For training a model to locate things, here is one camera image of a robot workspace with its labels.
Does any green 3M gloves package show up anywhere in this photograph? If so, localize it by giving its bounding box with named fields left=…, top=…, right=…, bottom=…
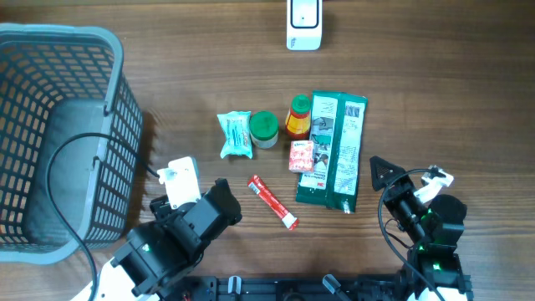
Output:
left=296, top=90, right=368, bottom=214

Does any small red candy box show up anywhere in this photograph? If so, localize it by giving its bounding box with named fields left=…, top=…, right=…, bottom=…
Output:
left=288, top=140, right=314, bottom=173

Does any long red snack stick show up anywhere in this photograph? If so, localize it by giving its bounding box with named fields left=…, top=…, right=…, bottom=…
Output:
left=247, top=175, right=299, bottom=231

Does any red sriracha bottle green cap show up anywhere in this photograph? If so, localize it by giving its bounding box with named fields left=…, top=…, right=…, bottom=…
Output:
left=285, top=94, right=312, bottom=140

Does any teal white tissue packet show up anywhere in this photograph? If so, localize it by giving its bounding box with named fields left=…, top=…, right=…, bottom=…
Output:
left=217, top=111, right=253, bottom=159

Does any green lid white jar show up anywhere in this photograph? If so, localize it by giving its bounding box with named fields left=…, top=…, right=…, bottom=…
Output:
left=249, top=111, right=279, bottom=149

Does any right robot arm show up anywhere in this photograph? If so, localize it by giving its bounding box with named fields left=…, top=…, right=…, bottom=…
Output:
left=369, top=156, right=474, bottom=300

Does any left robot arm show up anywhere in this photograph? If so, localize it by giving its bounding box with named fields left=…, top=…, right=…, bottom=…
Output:
left=74, top=178, right=242, bottom=300

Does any white barcode scanner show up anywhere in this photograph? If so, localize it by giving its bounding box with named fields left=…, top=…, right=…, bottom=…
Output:
left=286, top=0, right=323, bottom=51

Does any grey plastic shopping basket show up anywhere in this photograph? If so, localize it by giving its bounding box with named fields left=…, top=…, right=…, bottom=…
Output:
left=1, top=23, right=143, bottom=264

